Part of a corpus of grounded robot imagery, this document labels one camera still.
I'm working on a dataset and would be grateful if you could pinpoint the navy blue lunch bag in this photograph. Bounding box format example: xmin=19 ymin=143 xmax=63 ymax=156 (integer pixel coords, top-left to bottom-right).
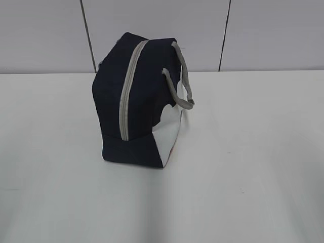
xmin=92 ymin=32 xmax=195 ymax=168

